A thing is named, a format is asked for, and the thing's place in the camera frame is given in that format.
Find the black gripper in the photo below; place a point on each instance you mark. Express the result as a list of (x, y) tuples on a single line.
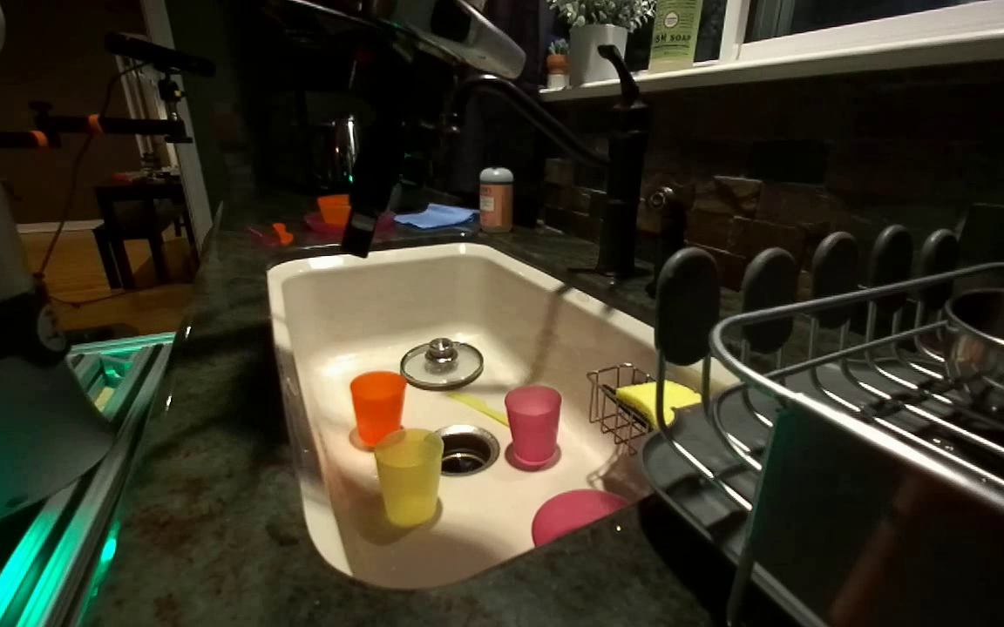
[(381, 128)]

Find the orange plastic cup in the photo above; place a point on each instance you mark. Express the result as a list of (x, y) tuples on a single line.
[(379, 407)]

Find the white kitchen sink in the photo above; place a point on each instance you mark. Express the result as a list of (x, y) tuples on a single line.
[(365, 302)]

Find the metal sink drain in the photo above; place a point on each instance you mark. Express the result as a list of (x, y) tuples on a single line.
[(467, 449)]

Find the yellow plastic cup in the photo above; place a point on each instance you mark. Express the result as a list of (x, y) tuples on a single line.
[(409, 482)]

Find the pink plastic cup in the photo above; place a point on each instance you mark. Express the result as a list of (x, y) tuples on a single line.
[(536, 425)]

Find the orange plastic bowl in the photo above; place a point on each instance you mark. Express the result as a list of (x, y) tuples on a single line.
[(333, 209)]

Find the small orange object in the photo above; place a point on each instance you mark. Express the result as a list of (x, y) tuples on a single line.
[(279, 234)]

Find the blue cleaning cloth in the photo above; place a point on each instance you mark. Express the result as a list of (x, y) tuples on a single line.
[(438, 216)]

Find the glass pot lid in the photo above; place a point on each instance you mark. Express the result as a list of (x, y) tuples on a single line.
[(441, 362)]

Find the yellow plastic utensil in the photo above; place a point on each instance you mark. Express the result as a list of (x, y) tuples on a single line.
[(478, 409)]

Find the dark wooden stool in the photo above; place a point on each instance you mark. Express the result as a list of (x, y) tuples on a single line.
[(136, 214)]

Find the black tripod orange clamps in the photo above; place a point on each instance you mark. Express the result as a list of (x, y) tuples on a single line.
[(119, 128)]

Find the black kitchen faucet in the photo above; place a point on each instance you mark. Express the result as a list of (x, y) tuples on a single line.
[(624, 177)]

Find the potted plant white pot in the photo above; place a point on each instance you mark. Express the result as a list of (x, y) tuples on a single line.
[(593, 50)]

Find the yellow sponge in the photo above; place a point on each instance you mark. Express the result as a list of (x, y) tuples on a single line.
[(657, 403)]

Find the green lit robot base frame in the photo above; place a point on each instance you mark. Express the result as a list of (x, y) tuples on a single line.
[(119, 371)]

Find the white window frame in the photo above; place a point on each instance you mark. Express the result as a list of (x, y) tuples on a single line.
[(873, 44)]

